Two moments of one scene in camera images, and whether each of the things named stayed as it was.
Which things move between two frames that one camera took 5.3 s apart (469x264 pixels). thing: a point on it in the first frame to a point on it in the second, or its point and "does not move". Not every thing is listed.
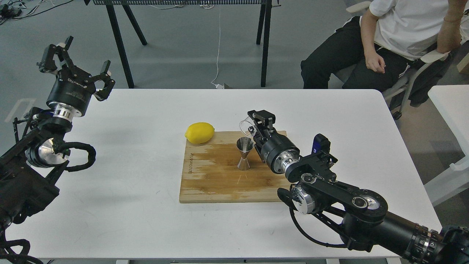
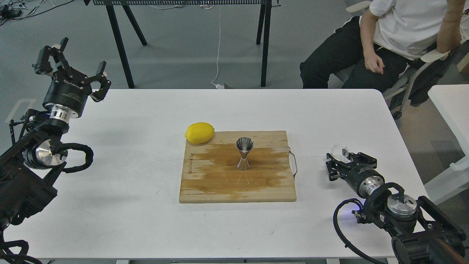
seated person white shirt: (379, 45) does not move
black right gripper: (277, 150) to (363, 179)
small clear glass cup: (248, 127) to (339, 151)
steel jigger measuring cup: (244, 145) does not move
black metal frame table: (264, 23) does not move
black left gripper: (71, 91) does not move
